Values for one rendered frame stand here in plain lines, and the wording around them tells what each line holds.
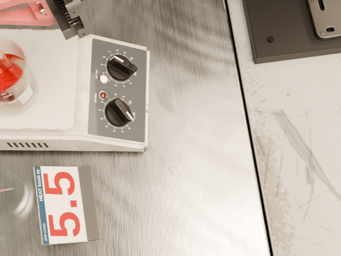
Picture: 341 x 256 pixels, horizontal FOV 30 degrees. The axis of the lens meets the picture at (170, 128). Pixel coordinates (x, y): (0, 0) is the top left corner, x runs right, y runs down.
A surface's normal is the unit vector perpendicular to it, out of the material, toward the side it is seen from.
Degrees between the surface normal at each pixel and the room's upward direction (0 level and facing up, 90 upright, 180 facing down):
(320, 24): 1
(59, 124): 0
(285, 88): 0
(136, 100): 30
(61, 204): 40
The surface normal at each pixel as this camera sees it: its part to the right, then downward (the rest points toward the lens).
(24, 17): 0.29, -0.40
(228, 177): 0.00, -0.28
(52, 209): 0.63, -0.32
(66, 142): -0.01, 0.96
